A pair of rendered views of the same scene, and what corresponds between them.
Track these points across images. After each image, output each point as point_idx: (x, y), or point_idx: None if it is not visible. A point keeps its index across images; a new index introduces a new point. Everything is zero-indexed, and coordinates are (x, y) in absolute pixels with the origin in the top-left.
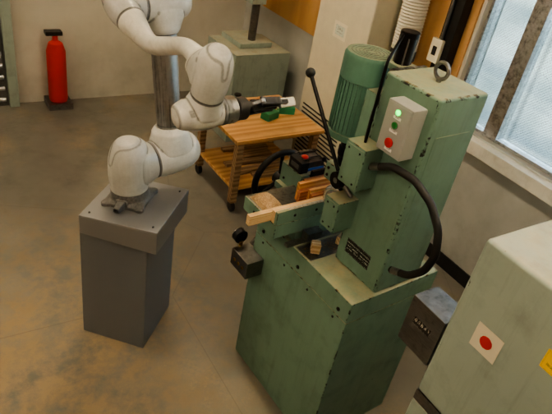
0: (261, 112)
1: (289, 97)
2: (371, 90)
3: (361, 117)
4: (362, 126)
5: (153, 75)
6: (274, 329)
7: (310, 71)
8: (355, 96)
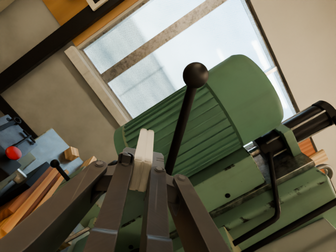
0: (70, 230)
1: (152, 137)
2: (254, 161)
3: (209, 181)
4: (202, 193)
5: None
6: None
7: (206, 77)
8: (223, 152)
